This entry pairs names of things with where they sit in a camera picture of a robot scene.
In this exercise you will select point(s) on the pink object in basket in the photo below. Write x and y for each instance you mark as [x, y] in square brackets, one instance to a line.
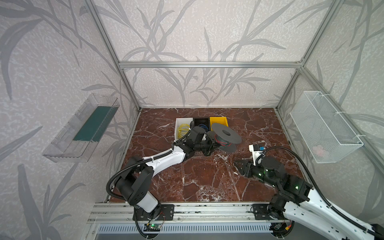
[320, 151]

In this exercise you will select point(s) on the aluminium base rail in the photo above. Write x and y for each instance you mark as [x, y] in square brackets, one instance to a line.
[213, 212]

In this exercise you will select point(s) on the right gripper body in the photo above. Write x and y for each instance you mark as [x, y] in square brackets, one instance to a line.
[247, 169]

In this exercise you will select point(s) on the grey perforated spool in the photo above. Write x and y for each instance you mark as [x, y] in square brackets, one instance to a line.
[225, 136]

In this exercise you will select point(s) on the white wire basket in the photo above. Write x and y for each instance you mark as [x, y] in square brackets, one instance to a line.
[320, 123]

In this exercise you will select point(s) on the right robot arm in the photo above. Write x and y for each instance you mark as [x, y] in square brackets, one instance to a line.
[298, 201]

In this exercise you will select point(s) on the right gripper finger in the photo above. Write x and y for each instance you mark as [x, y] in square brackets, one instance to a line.
[238, 164]
[239, 171]

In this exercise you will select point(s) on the clear plastic wall tray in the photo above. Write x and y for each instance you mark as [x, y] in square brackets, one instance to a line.
[79, 138]

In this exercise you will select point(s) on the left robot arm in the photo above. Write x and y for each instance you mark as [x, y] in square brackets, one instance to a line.
[133, 182]

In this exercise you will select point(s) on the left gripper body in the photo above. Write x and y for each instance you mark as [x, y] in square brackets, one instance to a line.
[207, 146]

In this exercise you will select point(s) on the black storage bin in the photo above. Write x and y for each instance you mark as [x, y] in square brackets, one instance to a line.
[203, 123]

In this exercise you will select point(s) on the white storage bin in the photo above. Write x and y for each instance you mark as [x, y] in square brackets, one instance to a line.
[182, 126]

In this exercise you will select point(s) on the left controller board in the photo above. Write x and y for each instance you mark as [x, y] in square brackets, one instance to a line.
[152, 227]

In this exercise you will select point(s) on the yellow storage bin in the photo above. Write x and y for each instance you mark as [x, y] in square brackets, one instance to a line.
[219, 120]

